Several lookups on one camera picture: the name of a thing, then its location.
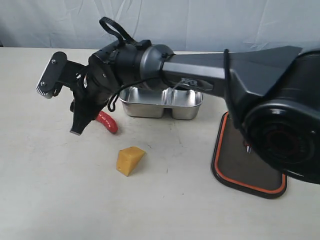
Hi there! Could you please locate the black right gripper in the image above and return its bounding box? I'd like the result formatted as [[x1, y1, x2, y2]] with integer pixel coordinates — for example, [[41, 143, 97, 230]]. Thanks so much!
[[68, 58, 118, 135]]

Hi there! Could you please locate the red toy sausage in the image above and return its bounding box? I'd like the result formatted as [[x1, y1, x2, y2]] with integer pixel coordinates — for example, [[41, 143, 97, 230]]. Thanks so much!
[[95, 111, 118, 134]]

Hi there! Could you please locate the stainless steel lunch box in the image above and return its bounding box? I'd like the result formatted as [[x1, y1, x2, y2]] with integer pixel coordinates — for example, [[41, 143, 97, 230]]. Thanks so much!
[[119, 87, 203, 120]]

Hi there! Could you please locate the yellow toy cheese wedge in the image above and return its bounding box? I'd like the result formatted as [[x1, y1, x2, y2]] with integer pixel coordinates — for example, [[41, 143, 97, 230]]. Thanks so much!
[[116, 146, 146, 177]]

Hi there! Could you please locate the dark lid with orange seal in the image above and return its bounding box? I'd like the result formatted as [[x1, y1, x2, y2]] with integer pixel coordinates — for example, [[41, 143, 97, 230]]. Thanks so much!
[[211, 112, 288, 199]]

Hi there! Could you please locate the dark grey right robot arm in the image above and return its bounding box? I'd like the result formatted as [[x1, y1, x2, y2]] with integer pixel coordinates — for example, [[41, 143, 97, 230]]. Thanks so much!
[[70, 40, 320, 184]]

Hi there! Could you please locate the blue-grey backdrop cloth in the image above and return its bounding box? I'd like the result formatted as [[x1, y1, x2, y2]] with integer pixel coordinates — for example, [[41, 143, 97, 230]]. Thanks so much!
[[0, 0, 320, 52]]

